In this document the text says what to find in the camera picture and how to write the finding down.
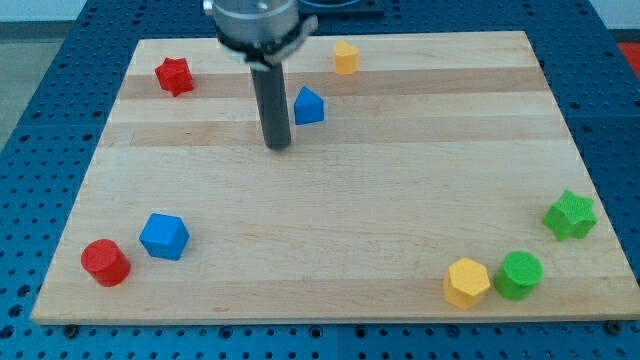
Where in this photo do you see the yellow heart block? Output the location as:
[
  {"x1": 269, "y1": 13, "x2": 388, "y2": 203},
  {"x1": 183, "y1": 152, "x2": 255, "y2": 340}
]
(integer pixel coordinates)
[{"x1": 333, "y1": 40, "x2": 360, "y2": 75}]

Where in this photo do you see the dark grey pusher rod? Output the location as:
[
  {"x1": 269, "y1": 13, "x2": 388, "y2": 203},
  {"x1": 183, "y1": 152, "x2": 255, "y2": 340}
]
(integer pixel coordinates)
[{"x1": 251, "y1": 64, "x2": 291, "y2": 150}]

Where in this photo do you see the green star block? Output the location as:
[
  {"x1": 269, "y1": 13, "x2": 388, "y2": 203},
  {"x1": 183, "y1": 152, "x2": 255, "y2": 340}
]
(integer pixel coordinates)
[{"x1": 542, "y1": 189, "x2": 598, "y2": 241}]

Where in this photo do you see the red star block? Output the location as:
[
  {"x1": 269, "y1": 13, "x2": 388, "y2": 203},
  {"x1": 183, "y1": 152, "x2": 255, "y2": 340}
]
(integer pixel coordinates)
[{"x1": 155, "y1": 58, "x2": 194, "y2": 97}]

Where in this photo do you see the wooden board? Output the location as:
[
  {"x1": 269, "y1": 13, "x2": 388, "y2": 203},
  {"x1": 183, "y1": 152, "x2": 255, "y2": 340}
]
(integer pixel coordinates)
[{"x1": 31, "y1": 31, "x2": 639, "y2": 325}]

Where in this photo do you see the blue triangle block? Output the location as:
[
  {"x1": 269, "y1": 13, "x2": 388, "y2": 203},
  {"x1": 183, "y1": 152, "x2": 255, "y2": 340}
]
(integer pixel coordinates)
[{"x1": 294, "y1": 86, "x2": 325, "y2": 125}]

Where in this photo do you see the red cylinder block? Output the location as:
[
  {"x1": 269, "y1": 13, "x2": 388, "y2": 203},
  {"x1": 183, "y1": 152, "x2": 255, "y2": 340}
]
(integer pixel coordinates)
[{"x1": 81, "y1": 238, "x2": 131, "y2": 287}]

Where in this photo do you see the blue cube block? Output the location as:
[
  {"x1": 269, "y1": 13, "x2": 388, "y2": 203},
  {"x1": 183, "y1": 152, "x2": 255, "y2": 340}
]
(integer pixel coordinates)
[{"x1": 139, "y1": 213, "x2": 190, "y2": 261}]

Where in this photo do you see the yellow hexagon block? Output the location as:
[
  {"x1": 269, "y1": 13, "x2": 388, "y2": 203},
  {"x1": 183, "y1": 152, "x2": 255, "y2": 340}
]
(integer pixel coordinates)
[{"x1": 443, "y1": 257, "x2": 491, "y2": 310}]

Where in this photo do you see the green cylinder block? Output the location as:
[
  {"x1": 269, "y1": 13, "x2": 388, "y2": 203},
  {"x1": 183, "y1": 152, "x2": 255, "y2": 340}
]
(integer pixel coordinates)
[{"x1": 494, "y1": 251, "x2": 544, "y2": 301}]

